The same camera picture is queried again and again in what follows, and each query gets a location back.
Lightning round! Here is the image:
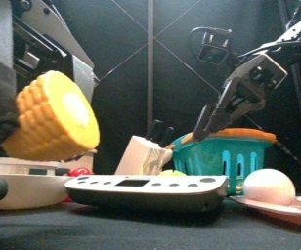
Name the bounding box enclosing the yellow toy corn top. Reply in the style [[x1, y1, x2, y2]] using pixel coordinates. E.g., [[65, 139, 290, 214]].
[[0, 70, 100, 162]]

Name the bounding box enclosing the orange toy bread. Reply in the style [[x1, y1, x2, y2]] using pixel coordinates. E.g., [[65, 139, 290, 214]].
[[180, 127, 278, 145]]

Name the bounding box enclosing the white bowl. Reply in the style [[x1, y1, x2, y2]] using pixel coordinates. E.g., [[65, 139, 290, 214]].
[[0, 172, 73, 211]]

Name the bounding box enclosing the grey metal frame pole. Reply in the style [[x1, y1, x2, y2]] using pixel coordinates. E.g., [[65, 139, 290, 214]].
[[147, 0, 155, 131]]

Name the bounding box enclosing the white toy knife block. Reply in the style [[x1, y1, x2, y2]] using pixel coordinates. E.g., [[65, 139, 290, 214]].
[[113, 119, 176, 177]]

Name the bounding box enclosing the white toy egg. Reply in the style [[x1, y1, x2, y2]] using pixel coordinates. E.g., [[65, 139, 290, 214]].
[[242, 168, 296, 207]]

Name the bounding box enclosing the grey white toy scale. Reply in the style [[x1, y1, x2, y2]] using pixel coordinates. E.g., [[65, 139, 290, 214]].
[[63, 174, 231, 213]]

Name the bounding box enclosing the green toy fruit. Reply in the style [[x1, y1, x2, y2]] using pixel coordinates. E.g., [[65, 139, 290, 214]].
[[157, 169, 188, 177]]

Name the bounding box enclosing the pink toy plate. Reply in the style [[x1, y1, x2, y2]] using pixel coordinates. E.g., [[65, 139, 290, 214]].
[[228, 191, 301, 230]]

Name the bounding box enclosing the teal plastic basket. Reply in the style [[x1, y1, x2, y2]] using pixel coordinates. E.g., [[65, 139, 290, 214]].
[[168, 132, 272, 196]]

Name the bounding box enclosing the red toy piece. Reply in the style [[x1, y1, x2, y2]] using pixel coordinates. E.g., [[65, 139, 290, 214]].
[[67, 167, 92, 178]]

